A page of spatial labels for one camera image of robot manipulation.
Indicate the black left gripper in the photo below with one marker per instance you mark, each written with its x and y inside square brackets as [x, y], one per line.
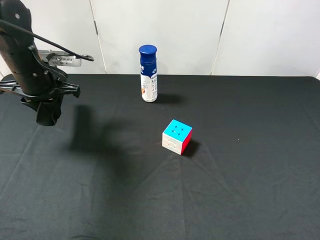
[36, 81]

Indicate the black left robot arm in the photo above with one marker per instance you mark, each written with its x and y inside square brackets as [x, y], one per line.
[16, 31]

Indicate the black table cloth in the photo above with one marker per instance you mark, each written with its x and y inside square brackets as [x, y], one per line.
[251, 170]

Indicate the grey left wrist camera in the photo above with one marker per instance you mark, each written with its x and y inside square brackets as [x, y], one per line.
[59, 58]

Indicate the blue capped white bottle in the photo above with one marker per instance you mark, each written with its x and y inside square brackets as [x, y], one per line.
[148, 73]

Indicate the colourful puzzle cube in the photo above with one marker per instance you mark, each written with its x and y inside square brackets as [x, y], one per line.
[176, 136]

